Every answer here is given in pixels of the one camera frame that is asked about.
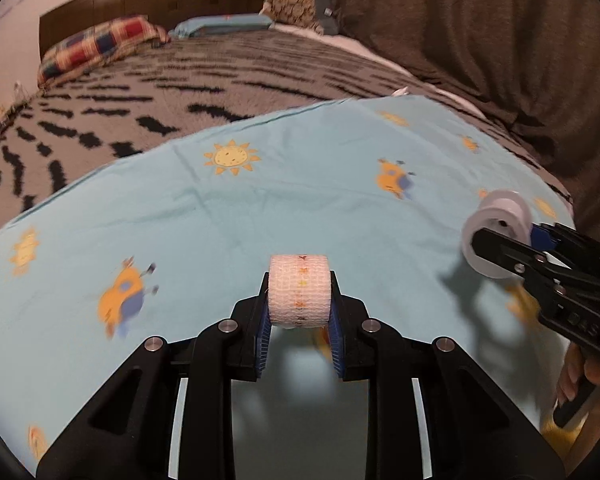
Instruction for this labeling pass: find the white bandage roll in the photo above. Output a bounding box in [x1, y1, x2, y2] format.
[268, 255, 332, 330]

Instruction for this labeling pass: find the person's right hand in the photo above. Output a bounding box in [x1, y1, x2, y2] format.
[556, 342, 600, 405]

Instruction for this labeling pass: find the yellow fluffy rug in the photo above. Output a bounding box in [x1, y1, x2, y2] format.
[541, 417, 577, 453]

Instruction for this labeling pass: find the light blue sun-print sheet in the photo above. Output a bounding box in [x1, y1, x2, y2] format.
[0, 96, 571, 470]

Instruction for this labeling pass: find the dark brown curtain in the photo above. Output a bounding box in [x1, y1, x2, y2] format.
[332, 0, 600, 241]

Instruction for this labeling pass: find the grey black patterned blanket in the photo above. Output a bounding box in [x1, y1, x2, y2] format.
[0, 29, 573, 231]

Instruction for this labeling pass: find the patterned cushion by curtain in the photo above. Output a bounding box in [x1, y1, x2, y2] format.
[261, 0, 339, 36]

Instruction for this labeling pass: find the folded light blue pillow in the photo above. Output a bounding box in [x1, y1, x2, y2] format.
[169, 13, 273, 39]

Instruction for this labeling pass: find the plaid red blue pillow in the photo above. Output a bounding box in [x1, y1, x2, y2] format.
[38, 15, 170, 90]

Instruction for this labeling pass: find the dark wooden headboard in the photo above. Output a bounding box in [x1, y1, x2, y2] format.
[38, 0, 263, 54]

